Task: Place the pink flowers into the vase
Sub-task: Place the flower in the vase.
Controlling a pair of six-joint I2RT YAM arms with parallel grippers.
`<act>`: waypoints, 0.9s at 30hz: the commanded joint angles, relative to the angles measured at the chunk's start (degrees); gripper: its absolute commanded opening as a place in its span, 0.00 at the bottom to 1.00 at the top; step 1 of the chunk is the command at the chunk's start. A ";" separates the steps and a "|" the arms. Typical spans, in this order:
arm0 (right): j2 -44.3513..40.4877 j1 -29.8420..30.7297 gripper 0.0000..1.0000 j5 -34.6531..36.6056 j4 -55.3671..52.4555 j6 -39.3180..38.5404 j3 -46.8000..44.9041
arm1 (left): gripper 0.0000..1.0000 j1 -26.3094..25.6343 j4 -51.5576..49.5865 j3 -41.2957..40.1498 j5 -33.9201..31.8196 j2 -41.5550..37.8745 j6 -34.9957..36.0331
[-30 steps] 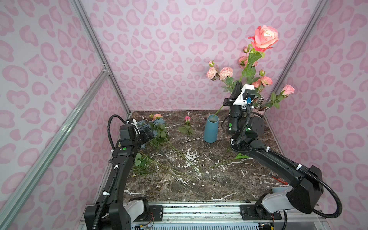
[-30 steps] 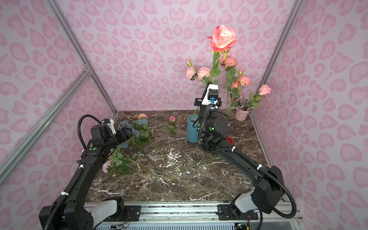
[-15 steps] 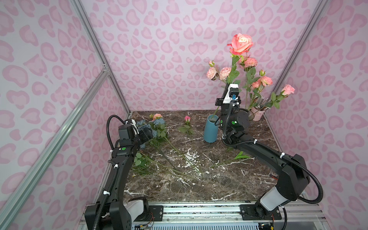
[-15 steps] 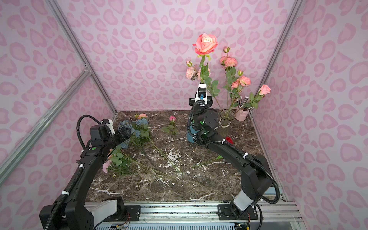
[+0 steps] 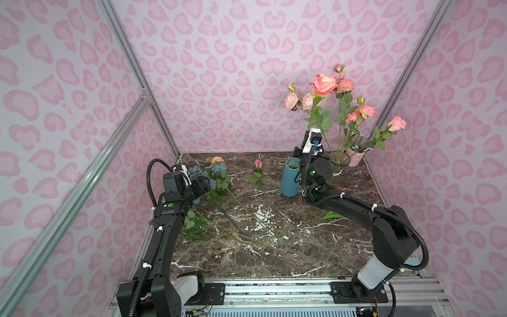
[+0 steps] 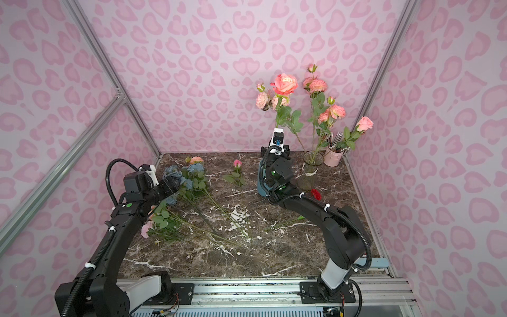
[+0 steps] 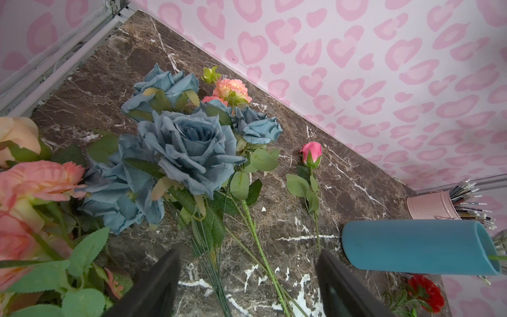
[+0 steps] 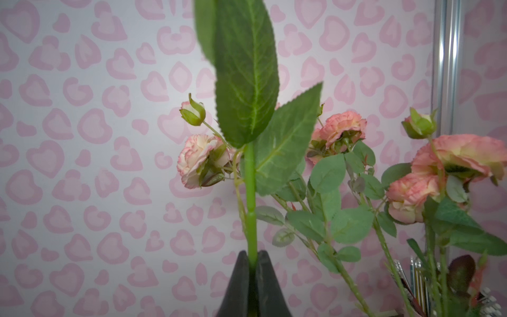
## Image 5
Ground pink peony spray stem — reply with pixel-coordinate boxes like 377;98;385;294
334;64;376;152

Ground large pink rose stem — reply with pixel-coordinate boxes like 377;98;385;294
303;73;337;133

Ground pink artificial rose stem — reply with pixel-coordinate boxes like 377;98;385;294
359;116;407;153

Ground pale pink rose spray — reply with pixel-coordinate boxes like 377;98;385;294
284;83;314;113

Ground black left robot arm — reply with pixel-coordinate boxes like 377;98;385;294
116;158;211;316

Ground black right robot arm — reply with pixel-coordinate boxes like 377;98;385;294
293;129;430;299

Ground teal ceramic vase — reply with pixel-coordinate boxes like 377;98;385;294
281;157;300;198

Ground clear glass vase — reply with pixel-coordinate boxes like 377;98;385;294
329;151;351;174

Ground blue artificial rose bunch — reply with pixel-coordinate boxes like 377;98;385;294
188;161;231;204

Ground small magenta flower stem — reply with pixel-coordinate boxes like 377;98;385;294
246;159;267;187

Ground pink pencil cup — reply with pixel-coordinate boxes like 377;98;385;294
345;133;364;167

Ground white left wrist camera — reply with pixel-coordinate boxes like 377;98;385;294
173;164;191;187

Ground aluminium frame post right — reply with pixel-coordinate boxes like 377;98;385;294
369;0;454;137

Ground aluminium frame post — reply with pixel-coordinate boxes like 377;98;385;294
96;0;181;162
369;0;454;137

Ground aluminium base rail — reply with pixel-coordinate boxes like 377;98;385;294
106;277;452;317

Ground aluminium frame post left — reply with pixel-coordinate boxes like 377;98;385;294
96;0;181;162

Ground diagonal aluminium frame bar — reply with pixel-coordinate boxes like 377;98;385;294
1;96;152;316

